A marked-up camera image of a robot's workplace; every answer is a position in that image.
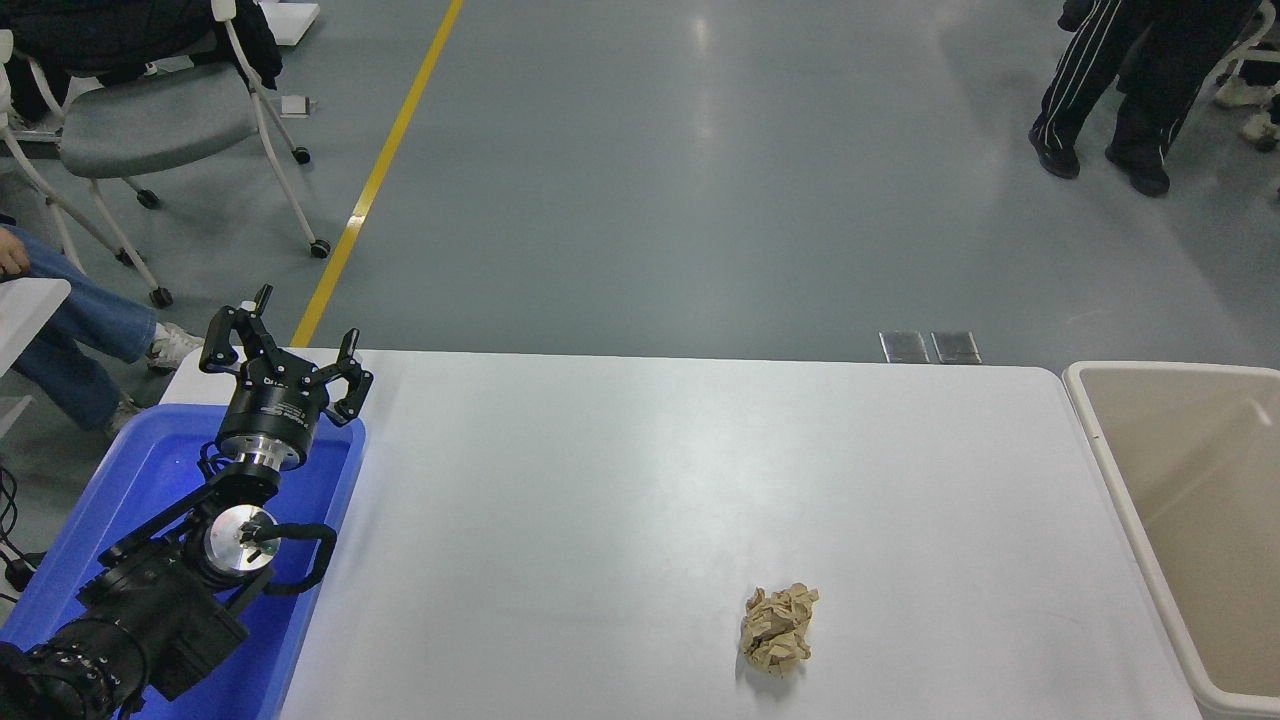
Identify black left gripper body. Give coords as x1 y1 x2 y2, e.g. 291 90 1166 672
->
217 372 331 453

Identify blue plastic tray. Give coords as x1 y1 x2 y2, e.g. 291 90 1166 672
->
0 403 367 720

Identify seated person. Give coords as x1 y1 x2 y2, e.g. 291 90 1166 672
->
0 222 206 441

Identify white side table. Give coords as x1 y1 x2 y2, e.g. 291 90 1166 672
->
0 278 72 441

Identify white flat board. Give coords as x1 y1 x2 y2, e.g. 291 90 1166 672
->
256 0 321 47

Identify black jacket on grey chair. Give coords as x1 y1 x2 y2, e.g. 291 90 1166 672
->
0 0 283 123

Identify crumpled tan paper ball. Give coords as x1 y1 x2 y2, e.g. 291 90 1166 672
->
740 583 819 679

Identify large pale plastic bin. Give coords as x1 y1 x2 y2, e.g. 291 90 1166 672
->
1062 360 1280 720

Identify walking person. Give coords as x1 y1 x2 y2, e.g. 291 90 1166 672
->
1029 0 1263 198

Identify grey wheeled chair white frame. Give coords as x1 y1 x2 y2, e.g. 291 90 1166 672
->
0 0 332 309

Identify black floor cables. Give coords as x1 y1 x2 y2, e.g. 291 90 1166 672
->
0 465 46 601

